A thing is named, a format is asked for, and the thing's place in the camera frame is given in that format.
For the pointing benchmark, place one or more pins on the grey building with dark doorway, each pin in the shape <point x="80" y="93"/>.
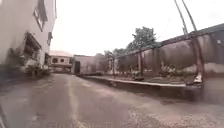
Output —
<point x="87" y="64"/>

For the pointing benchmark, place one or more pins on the raised concrete kerb ledge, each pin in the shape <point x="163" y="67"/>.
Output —
<point x="143" y="85"/>

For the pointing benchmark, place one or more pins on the tall green tree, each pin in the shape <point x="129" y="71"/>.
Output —
<point x="144" y="37"/>

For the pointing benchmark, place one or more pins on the low building with pink roof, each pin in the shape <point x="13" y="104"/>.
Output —
<point x="60" y="61"/>

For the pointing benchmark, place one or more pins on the grey concrete road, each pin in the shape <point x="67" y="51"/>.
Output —
<point x="73" y="103"/>

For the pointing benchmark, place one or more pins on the leaning utility pole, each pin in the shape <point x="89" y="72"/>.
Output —
<point x="193" y="36"/>
<point x="181" y="16"/>

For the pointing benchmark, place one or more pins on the bushes beside building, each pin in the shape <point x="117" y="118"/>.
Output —
<point x="23" y="65"/>

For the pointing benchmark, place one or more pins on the pale multi-storey building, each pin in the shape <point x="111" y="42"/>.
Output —
<point x="20" y="30"/>

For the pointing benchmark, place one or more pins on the long weathered boundary wall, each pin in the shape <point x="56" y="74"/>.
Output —
<point x="180" y="55"/>

